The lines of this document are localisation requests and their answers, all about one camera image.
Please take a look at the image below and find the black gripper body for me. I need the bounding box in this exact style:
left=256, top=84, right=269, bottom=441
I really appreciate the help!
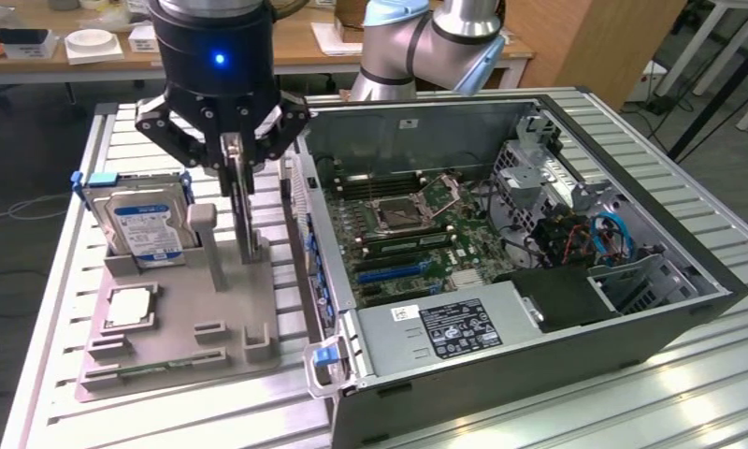
left=148, top=2, right=281, bottom=142

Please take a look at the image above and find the small white box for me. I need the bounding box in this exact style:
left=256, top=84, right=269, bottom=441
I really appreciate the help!
left=126, top=24, right=161, bottom=54

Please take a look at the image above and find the wooden desk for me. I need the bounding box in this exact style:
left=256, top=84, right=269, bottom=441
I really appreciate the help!
left=0, top=0, right=535, bottom=88

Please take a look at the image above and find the white paper stack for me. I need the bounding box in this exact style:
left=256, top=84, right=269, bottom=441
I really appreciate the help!
left=311, top=22, right=365, bottom=58

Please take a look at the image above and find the white round part on box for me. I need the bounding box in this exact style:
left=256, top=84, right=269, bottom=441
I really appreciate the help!
left=64, top=29, right=126, bottom=66

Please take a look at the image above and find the hard disk in blue caddy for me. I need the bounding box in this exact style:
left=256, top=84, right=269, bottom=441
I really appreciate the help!
left=69, top=167, right=195, bottom=271

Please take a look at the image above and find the brown cardboard box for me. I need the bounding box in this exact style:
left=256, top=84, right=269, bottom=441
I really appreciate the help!
left=335, top=0, right=372, bottom=31

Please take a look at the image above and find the CPU socket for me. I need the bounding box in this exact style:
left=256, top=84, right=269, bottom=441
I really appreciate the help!
left=372, top=197, right=443, bottom=236

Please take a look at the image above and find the white box with black lid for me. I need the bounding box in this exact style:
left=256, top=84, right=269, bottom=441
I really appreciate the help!
left=0, top=27, right=58, bottom=61

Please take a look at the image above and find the open socket cover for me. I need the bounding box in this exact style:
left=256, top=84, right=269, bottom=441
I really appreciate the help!
left=417, top=172, right=469, bottom=212

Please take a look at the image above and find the installed RAM stick with labels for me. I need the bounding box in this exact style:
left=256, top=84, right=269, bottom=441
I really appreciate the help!
left=364, top=233, right=451, bottom=251

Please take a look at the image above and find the blue expansion slot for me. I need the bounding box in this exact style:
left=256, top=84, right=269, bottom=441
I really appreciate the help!
left=355, top=262, right=435, bottom=284

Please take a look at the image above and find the grey parts rack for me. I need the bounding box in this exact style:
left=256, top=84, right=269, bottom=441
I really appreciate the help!
left=73, top=201, right=281, bottom=404

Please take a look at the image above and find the silver CPU chip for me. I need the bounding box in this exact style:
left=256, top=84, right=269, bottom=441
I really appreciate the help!
left=105, top=288, right=154, bottom=326

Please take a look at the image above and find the metal drive cage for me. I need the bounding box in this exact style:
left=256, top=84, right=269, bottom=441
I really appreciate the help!
left=489, top=114, right=614, bottom=236

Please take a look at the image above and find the green motherboard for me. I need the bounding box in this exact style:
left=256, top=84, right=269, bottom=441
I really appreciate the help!
left=323, top=171, right=520, bottom=306

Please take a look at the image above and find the blue case latch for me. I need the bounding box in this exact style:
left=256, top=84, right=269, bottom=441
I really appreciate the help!
left=311, top=345, right=340, bottom=371

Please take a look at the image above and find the wooden cabinet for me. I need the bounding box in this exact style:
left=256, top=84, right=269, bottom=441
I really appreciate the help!
left=503, top=0, right=688, bottom=112

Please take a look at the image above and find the grey power supply unit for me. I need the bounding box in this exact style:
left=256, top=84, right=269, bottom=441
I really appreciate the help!
left=355, top=280, right=547, bottom=378

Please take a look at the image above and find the green loose RAM stick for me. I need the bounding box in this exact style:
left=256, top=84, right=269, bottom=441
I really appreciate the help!
left=114, top=357, right=220, bottom=376

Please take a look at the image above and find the black slanted pole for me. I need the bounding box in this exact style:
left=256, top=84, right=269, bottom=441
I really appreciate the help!
left=666, top=46, right=748, bottom=163

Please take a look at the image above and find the black open PC case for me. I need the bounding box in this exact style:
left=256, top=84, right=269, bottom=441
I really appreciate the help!
left=275, top=89, right=748, bottom=446

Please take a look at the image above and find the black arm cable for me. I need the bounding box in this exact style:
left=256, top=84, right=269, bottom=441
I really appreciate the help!
left=265, top=0, right=308, bottom=22

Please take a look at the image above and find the blue wire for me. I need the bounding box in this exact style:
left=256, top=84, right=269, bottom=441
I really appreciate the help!
left=588, top=210, right=639, bottom=264

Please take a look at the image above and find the white table frame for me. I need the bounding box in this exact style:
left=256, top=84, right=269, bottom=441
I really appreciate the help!
left=652, top=0, right=748, bottom=133

